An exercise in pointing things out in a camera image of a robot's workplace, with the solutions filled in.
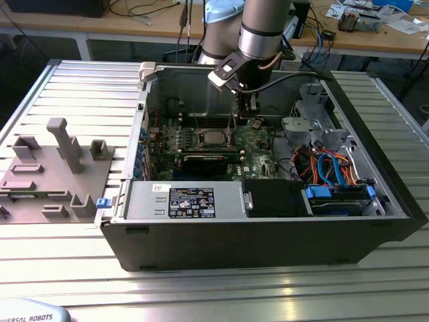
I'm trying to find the blue cardboard box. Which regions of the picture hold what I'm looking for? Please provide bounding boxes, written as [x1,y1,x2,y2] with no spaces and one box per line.
[371,0,415,13]

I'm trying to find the grey case latch handle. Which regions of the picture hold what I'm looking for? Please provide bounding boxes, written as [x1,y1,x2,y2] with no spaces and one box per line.
[138,62,158,83]

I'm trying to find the grey electronic device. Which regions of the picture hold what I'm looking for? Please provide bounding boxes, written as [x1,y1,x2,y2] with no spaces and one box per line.
[357,13,383,34]

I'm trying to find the silver power supply unit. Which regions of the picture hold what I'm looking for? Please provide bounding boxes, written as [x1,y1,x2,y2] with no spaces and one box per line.
[113,180,251,222]

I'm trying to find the hard disk drive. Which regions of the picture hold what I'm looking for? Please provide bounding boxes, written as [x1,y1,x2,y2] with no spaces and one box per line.
[310,189,366,217]

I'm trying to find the blue disk carrier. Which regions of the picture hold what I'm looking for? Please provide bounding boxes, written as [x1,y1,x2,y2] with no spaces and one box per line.
[303,185,376,217]

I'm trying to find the pale blue teach pendant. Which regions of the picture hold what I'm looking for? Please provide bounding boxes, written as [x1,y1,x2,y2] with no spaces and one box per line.
[0,298,73,322]

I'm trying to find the black power cable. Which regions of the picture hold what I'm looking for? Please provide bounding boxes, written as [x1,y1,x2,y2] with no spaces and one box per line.
[270,125,298,180]

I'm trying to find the white camera, black face plate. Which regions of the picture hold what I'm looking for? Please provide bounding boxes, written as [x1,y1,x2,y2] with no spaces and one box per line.
[206,52,247,93]

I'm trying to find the black upright box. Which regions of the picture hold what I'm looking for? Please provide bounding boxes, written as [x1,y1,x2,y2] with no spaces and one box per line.
[293,0,311,38]

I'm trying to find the CPU socket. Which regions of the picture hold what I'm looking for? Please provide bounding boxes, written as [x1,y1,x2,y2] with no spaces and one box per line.
[199,127,234,150]

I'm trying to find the blue flat data cable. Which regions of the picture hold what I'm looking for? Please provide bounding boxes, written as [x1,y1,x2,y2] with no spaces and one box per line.
[316,152,334,187]
[326,152,348,189]

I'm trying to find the black flat box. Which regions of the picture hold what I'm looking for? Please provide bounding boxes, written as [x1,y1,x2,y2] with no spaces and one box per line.
[6,0,105,18]

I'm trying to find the black graphics card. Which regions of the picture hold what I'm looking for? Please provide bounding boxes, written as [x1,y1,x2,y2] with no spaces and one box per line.
[152,149,244,177]

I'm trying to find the white papers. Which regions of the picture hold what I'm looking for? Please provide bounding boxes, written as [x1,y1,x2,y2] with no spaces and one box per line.
[385,16,429,36]

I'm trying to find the red wire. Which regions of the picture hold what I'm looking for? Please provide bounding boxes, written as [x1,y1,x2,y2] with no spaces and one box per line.
[147,106,161,130]

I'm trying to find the brown curved wrist cable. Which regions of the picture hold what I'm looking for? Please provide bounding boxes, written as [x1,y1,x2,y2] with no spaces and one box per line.
[259,53,281,71]

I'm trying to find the black camera cable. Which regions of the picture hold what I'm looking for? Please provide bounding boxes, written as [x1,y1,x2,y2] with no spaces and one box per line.
[239,70,334,93]

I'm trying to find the grey parts rack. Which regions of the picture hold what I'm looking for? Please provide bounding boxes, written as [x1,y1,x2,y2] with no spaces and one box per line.
[0,117,117,225]

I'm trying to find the orange wire bundle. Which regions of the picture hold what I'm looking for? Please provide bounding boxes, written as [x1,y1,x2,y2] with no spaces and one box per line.
[300,152,359,185]

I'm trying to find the silver green CPU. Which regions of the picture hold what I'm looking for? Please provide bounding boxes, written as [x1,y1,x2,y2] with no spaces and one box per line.
[203,130,226,146]

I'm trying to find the metal drive cage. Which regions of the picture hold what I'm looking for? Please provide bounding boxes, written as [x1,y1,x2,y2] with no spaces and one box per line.
[280,82,353,152]

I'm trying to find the black open PC case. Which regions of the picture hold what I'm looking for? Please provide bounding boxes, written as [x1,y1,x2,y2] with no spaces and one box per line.
[93,62,429,272]

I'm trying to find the green motherboard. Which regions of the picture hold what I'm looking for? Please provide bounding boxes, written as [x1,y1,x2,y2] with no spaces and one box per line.
[149,115,292,184]

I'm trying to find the black optical drive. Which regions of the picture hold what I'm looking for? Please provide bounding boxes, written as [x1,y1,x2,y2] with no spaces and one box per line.
[241,178,306,219]

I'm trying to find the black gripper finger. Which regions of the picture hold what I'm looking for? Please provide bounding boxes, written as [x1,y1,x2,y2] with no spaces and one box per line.
[238,89,261,121]

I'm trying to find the wooden desk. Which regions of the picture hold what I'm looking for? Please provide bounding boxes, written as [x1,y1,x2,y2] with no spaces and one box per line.
[288,0,429,73]
[0,0,208,61]

